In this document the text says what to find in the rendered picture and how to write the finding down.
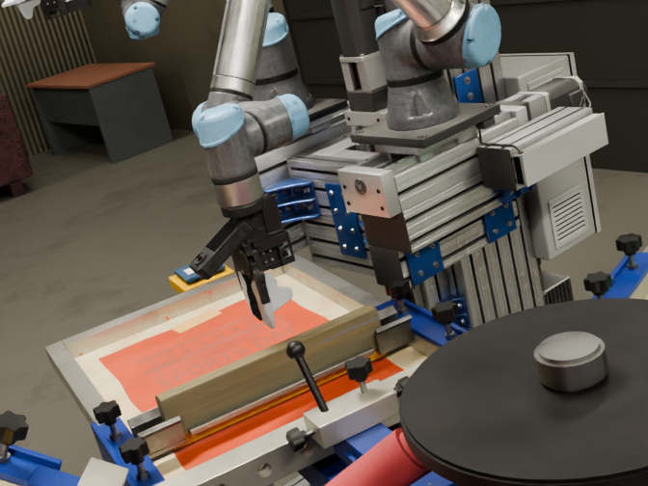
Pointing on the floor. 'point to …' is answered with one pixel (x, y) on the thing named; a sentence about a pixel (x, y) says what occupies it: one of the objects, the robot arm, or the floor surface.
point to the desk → (103, 109)
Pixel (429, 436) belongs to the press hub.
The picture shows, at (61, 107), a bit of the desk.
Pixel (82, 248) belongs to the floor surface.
